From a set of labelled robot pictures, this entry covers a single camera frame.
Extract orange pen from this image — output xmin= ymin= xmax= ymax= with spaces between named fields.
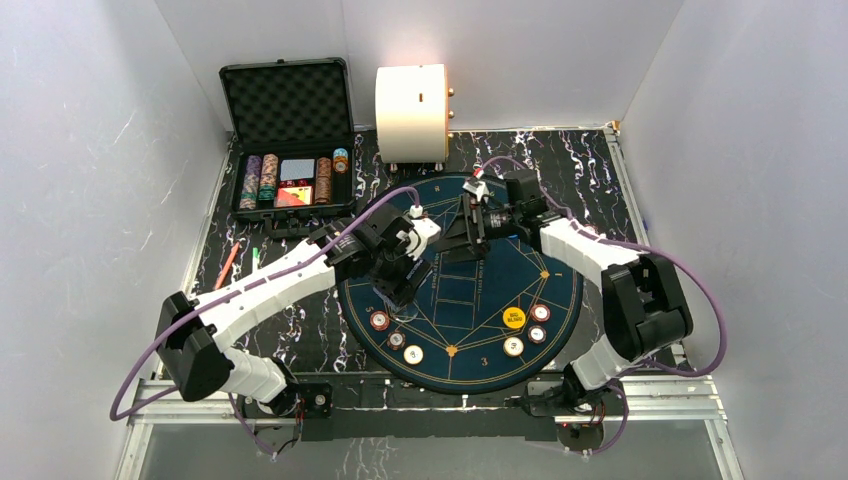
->
xmin=213 ymin=242 xmax=241 ymax=290

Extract green white pen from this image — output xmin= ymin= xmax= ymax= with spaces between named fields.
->
xmin=251 ymin=247 xmax=261 ymax=274

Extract red chips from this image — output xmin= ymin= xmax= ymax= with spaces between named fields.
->
xmin=369 ymin=310 xmax=391 ymax=331
xmin=529 ymin=304 xmax=551 ymax=323

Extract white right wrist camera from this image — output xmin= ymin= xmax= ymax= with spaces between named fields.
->
xmin=462 ymin=175 xmax=489 ymax=202

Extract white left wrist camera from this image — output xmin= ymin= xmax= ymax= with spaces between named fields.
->
xmin=405 ymin=205 xmax=441 ymax=260

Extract yellow chips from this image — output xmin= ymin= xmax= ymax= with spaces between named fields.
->
xmin=503 ymin=336 xmax=525 ymax=358
xmin=403 ymin=345 xmax=424 ymax=365

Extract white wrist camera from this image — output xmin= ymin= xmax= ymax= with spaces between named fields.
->
xmin=462 ymin=175 xmax=489 ymax=202
xmin=405 ymin=205 xmax=441 ymax=260

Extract card deck in case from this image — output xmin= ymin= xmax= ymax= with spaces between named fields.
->
xmin=279 ymin=158 xmax=316 ymax=182

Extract brown chip row in case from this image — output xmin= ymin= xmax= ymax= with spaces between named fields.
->
xmin=314 ymin=157 xmax=332 ymax=204

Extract black chip carrying case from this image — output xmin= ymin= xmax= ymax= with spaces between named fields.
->
xmin=219 ymin=57 xmax=355 ymax=240

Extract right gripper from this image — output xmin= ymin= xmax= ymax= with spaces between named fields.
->
xmin=432 ymin=193 xmax=521 ymax=264

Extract red card box in case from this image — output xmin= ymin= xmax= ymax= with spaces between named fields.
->
xmin=274 ymin=185 xmax=313 ymax=208

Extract clear dealer button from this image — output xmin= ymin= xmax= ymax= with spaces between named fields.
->
xmin=393 ymin=305 xmax=419 ymax=324

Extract yellow big blind button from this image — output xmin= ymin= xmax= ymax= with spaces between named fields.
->
xmin=502 ymin=306 xmax=527 ymax=330

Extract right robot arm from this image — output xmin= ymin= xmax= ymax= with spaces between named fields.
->
xmin=434 ymin=170 xmax=694 ymax=414

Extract brown chips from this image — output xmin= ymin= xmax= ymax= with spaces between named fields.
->
xmin=527 ymin=325 xmax=547 ymax=344
xmin=386 ymin=331 xmax=406 ymax=351

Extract aluminium frame rail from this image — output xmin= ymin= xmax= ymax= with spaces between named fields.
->
xmin=603 ymin=121 xmax=744 ymax=479

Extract orange blue chip stack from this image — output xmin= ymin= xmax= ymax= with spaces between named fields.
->
xmin=332 ymin=148 xmax=350 ymax=174

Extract round blue poker mat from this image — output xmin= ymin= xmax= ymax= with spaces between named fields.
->
xmin=336 ymin=172 xmax=584 ymax=396

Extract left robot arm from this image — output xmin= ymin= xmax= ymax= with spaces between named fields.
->
xmin=157 ymin=203 xmax=441 ymax=416

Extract white cylindrical device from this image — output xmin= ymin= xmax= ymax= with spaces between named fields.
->
xmin=374 ymin=64 xmax=453 ymax=172

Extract pink green chip row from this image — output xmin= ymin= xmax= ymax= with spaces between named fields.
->
xmin=257 ymin=154 xmax=279 ymax=202

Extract purple chip row in case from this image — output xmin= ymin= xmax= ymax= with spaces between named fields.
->
xmin=239 ymin=155 xmax=262 ymax=210

